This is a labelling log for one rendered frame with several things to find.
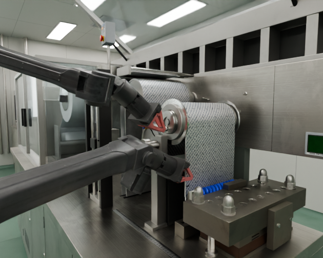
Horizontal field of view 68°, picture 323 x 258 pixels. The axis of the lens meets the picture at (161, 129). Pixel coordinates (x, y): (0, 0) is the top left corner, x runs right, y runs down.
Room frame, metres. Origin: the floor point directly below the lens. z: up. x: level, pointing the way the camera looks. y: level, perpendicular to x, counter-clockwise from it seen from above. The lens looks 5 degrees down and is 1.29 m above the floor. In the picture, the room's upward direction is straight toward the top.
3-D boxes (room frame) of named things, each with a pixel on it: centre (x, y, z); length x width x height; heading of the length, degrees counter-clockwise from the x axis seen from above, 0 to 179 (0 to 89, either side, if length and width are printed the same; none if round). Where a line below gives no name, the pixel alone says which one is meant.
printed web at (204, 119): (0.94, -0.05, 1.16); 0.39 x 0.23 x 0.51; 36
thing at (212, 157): (0.78, -0.17, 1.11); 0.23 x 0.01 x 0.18; 126
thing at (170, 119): (0.75, -0.02, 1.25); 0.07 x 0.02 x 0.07; 37
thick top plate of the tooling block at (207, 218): (0.71, -0.27, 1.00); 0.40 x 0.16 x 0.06; 126
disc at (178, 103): (0.76, -0.03, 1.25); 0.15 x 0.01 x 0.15; 37
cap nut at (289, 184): (0.77, -0.43, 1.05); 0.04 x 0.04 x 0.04
